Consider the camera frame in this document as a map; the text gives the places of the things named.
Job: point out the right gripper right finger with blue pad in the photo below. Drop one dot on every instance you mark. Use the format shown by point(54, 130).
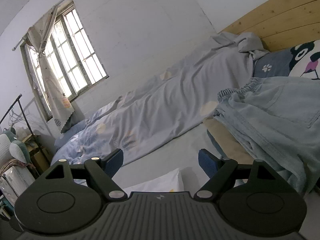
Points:
point(221, 176)

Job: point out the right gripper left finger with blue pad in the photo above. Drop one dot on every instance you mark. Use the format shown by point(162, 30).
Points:
point(100, 174)

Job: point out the folded beige garment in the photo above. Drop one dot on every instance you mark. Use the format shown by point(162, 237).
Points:
point(225, 143)

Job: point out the blue printed bed sheet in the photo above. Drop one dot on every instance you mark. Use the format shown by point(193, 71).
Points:
point(181, 153)

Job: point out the white yellow plastic mailer bag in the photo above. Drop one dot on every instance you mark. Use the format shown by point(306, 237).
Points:
point(170, 182)

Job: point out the blue pillow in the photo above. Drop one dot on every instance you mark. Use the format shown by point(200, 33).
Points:
point(65, 137)

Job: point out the crumpled blue duvet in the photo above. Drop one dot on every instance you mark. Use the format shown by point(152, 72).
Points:
point(167, 105)

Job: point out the patterned window curtain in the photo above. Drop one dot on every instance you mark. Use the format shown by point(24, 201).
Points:
point(38, 36)

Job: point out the folded light blue jeans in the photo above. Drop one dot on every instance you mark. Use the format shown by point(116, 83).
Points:
point(276, 119)

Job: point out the pink folded blanket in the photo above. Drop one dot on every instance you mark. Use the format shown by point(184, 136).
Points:
point(15, 162)

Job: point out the window with bars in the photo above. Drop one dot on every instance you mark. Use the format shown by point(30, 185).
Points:
point(70, 55)

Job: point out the black clothes rack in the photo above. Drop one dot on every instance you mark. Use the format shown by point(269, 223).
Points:
point(13, 118)

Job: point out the panda print pillow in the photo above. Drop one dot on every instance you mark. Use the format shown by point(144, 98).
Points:
point(298, 61)

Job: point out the wooden bed frame board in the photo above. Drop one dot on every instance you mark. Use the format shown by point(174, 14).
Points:
point(281, 24)

